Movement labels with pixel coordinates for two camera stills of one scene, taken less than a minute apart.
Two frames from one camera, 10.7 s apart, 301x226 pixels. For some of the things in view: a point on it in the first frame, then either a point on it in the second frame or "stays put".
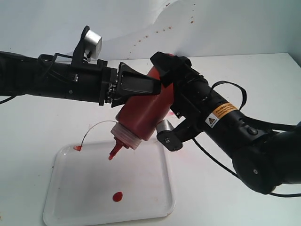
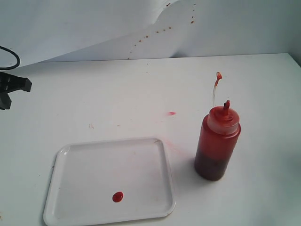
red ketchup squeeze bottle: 136,123 -> 219,132
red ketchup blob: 117,196 stays put
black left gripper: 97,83 -> 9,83
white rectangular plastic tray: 87,188 stays put
